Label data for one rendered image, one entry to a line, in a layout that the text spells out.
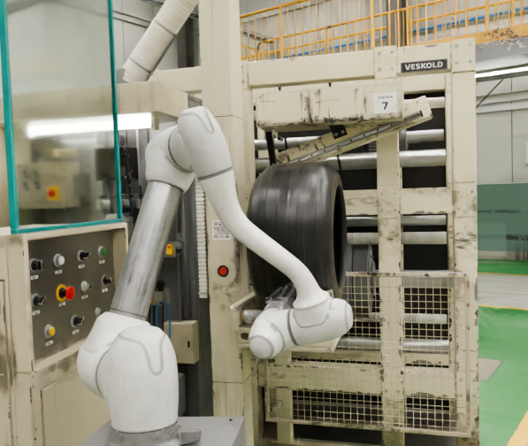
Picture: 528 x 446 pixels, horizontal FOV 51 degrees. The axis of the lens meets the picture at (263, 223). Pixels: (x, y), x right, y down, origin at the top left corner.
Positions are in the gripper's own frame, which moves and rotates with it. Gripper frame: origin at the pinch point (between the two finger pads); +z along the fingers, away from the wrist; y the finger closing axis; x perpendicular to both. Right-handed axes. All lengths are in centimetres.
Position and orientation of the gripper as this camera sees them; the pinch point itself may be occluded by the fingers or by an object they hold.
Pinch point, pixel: (293, 285)
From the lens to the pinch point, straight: 188.4
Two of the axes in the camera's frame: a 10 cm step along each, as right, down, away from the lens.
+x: 0.9, 9.5, 2.9
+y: -9.6, 0.1, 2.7
